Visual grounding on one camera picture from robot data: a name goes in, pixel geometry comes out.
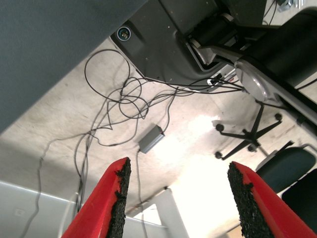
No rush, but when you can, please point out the black robot base with lens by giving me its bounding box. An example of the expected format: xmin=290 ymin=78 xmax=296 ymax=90
xmin=110 ymin=0 xmax=245 ymax=92

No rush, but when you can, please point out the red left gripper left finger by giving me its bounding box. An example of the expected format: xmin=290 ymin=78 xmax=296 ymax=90
xmin=61 ymin=156 xmax=132 ymax=238

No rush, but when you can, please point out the white cabinet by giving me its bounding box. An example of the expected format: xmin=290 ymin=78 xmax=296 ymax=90
xmin=0 ymin=180 xmax=189 ymax=238

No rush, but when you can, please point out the dark grey table cloth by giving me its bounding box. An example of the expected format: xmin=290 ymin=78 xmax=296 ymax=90
xmin=0 ymin=0 xmax=149 ymax=133

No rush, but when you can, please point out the black beam frame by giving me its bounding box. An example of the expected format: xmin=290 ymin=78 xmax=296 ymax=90
xmin=212 ymin=44 xmax=317 ymax=129

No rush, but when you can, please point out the dark office chair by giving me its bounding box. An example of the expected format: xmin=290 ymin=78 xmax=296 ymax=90
xmin=211 ymin=99 xmax=317 ymax=224

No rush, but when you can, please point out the aluminium profile frame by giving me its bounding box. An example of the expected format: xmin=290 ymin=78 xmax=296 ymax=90
xmin=278 ymin=0 xmax=307 ymax=12

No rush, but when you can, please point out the black cylinder housing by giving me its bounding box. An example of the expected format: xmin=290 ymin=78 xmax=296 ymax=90
xmin=237 ymin=12 xmax=317 ymax=87

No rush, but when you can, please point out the thin grey floor cable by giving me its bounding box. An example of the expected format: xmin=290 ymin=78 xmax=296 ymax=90
xmin=18 ymin=128 xmax=100 ymax=238

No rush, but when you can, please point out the tangled black floor cable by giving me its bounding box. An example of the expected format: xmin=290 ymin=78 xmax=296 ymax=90
xmin=84 ymin=49 xmax=245 ymax=147

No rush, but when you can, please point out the grey power adapter box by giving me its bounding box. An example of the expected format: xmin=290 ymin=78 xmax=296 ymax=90
xmin=138 ymin=125 xmax=166 ymax=154

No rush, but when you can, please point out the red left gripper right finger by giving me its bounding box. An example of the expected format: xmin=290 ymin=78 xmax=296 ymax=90
xmin=227 ymin=161 xmax=317 ymax=238

